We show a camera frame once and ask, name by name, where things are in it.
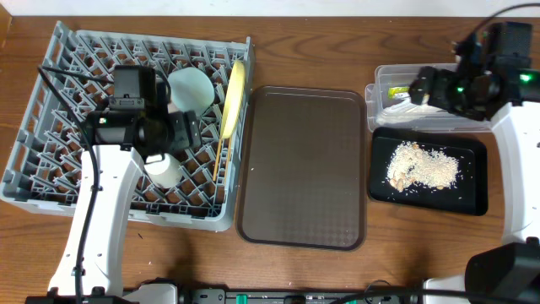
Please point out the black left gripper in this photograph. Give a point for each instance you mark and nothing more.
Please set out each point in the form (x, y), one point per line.
(191, 132)

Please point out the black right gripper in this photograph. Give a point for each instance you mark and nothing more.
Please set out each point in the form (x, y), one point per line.
(424, 75)

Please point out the green yellow snack wrapper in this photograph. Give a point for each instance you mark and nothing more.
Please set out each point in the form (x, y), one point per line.
(398, 93)

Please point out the wooden chopstick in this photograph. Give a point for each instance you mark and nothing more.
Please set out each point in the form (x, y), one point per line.
(217, 160)
(229, 152)

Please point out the light blue bowl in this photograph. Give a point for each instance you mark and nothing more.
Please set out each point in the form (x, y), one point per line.
(191, 90)

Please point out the white cup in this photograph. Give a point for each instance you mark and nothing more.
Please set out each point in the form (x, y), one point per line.
(163, 170)

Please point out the yellow plate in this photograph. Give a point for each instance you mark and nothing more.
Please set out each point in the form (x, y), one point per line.
(233, 99)

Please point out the leftover rice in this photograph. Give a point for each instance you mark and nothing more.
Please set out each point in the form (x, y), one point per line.
(413, 165)

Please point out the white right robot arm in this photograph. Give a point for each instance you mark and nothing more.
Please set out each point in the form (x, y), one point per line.
(510, 271)

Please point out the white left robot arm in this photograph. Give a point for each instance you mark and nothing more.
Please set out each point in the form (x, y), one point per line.
(90, 270)

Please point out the black waste tray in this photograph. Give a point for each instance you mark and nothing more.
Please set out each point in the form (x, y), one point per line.
(469, 195)

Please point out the grey dishwasher rack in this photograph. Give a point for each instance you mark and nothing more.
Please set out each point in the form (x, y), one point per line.
(43, 169)

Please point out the white crumpled napkin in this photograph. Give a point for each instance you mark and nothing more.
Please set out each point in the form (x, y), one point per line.
(404, 111)

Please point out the clear plastic bin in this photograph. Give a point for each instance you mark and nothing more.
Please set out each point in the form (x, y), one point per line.
(388, 105)

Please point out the brown plastic tray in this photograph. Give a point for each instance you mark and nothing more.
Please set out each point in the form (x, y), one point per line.
(305, 169)

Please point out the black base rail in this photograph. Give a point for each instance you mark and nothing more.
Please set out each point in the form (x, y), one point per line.
(222, 296)

